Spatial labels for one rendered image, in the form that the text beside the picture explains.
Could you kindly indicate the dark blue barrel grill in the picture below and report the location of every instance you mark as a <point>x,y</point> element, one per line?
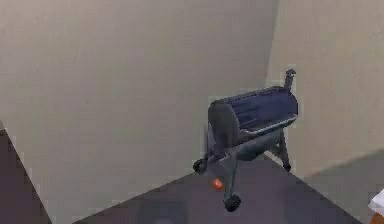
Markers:
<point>256,113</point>

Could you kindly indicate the small red ball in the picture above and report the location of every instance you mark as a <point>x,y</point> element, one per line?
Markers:
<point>218,184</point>

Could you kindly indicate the white cloth on orange furniture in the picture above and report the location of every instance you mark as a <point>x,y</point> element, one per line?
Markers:
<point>378,204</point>

